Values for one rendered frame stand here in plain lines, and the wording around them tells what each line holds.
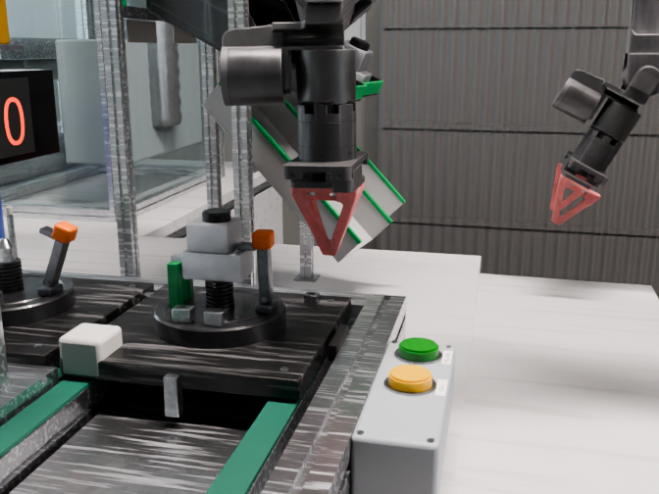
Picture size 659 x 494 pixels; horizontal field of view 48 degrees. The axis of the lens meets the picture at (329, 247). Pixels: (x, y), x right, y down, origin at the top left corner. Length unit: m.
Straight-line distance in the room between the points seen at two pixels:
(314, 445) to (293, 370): 0.11
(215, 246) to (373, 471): 0.29
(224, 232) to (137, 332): 0.14
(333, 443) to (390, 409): 0.08
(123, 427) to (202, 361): 0.09
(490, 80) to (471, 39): 0.20
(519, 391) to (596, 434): 0.12
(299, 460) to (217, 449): 0.13
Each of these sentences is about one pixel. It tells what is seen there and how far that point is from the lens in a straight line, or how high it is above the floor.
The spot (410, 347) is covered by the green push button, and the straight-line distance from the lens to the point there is 0.75.
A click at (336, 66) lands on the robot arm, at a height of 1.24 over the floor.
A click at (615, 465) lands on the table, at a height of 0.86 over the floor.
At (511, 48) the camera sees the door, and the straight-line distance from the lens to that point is 3.52.
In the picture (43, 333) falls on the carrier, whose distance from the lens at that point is 0.84.
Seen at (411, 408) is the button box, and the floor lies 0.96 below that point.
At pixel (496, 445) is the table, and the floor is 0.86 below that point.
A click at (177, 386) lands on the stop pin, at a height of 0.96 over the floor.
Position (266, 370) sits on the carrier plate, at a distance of 0.70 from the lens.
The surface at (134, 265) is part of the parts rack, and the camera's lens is 1.07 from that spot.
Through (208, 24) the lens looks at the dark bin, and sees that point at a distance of 1.02.
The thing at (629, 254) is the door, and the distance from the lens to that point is 3.66.
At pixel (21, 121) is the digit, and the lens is 0.65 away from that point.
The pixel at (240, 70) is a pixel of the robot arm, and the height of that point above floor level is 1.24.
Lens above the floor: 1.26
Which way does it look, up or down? 15 degrees down
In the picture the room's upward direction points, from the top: straight up
